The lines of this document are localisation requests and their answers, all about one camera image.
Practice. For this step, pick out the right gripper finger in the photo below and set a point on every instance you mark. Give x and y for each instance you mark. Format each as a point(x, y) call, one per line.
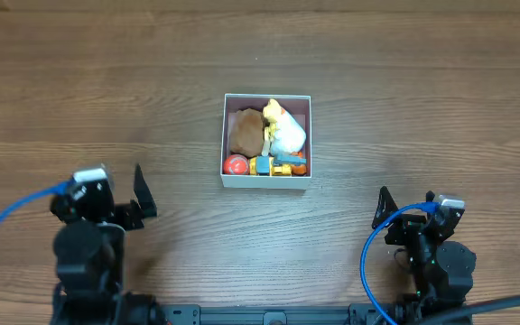
point(386, 206)
point(429, 196)

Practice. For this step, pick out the yellow wooden rattle drum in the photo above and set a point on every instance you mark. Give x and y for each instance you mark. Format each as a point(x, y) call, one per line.
point(268, 138)

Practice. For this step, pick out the white yellow plush duck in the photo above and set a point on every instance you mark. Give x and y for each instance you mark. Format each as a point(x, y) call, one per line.
point(290, 136)

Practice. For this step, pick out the black aluminium rail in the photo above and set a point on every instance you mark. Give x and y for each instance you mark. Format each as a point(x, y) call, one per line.
point(192, 314)

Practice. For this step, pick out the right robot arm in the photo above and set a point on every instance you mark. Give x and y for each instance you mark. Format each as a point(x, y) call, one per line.
point(441, 269)

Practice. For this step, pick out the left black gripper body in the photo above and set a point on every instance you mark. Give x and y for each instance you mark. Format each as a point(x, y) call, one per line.
point(122, 216)

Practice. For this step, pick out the red ball toy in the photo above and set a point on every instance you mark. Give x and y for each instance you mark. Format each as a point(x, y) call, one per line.
point(236, 164)

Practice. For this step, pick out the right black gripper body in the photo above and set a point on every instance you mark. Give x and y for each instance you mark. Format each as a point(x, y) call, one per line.
point(404, 229)

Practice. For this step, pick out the white box with pink interior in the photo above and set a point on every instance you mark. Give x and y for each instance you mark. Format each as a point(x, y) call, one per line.
point(299, 106)

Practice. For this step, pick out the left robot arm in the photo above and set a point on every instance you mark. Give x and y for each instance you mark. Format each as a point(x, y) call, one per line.
point(90, 251)

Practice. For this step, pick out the brown plush toy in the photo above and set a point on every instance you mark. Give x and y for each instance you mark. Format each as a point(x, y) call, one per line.
point(247, 134)

